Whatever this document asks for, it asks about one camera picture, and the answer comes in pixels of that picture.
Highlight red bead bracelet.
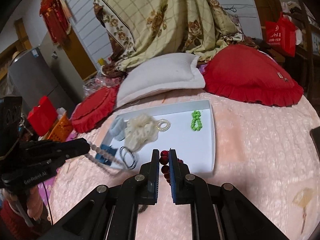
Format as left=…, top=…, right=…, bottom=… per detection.
left=159, top=149, right=185, bottom=184

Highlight black hair ties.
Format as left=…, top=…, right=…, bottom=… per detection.
left=119, top=146, right=139, bottom=170

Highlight gold spiral hair tie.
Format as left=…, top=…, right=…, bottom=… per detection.
left=155, top=119, right=172, bottom=132

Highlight blue hair claw clip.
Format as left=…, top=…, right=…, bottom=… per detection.
left=95, top=144, right=118, bottom=166

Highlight green bead bracelet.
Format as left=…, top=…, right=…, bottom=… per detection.
left=190, top=110, right=203, bottom=132

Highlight white pearl bead necklace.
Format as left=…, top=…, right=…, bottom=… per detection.
left=84, top=141, right=126, bottom=177

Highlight red sleeve forearm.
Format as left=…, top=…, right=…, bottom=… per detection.
left=1, top=200, right=33, bottom=239

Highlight left hand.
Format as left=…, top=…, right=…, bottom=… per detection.
left=2, top=186, right=43, bottom=220

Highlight white shallow tray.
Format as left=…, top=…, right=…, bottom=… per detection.
left=100, top=100, right=217, bottom=177

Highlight cream scrunchie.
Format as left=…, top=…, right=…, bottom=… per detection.
left=124, top=113, right=158, bottom=152

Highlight red box in basket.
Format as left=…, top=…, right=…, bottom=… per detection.
left=27, top=96, right=57, bottom=136

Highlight orange plastic basket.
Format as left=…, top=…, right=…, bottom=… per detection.
left=47, top=113, right=73, bottom=142

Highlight light blue scrunchie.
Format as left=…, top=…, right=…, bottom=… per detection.
left=109, top=116, right=127, bottom=141

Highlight red ruffled round cushion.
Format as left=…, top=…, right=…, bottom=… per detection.
left=71, top=85, right=120, bottom=133

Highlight pink quilted bedspread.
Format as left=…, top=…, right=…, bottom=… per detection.
left=49, top=89, right=319, bottom=239

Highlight grey refrigerator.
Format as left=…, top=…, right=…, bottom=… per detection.
left=9, top=47, right=75, bottom=114

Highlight white pillow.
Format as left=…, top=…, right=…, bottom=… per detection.
left=116, top=53, right=205, bottom=108

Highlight red heart pillow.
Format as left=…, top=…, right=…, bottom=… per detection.
left=203, top=45, right=303, bottom=107

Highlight black smartphone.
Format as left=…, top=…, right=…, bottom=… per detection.
left=310, top=127, right=320, bottom=153

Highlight floral beige blanket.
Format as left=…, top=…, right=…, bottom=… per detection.
left=93, top=0, right=243, bottom=72

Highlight red tote bag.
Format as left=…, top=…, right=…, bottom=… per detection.
left=265, top=12, right=297, bottom=57

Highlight red wall hanging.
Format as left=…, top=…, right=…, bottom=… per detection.
left=39, top=0, right=71, bottom=46

